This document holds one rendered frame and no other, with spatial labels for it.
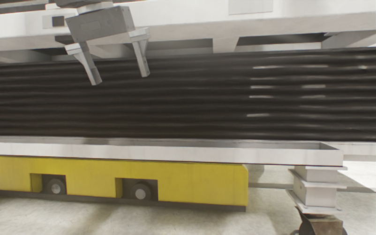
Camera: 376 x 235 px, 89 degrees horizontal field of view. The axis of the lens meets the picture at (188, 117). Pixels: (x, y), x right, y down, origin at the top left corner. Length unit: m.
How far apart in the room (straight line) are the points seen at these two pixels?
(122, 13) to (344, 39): 0.76
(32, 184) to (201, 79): 1.18
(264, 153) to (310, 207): 0.24
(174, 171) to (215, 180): 0.22
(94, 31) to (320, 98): 0.77
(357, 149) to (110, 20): 0.91
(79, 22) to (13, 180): 1.24
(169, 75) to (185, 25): 0.34
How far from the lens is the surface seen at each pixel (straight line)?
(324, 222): 0.89
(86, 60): 0.53
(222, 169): 1.00
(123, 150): 0.75
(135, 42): 0.46
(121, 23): 0.46
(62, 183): 1.44
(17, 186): 1.58
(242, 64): 0.82
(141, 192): 1.19
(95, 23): 0.48
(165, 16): 0.54
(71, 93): 1.02
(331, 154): 0.76
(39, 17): 0.72
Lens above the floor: 0.58
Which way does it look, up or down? 5 degrees down
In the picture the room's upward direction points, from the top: 1 degrees counter-clockwise
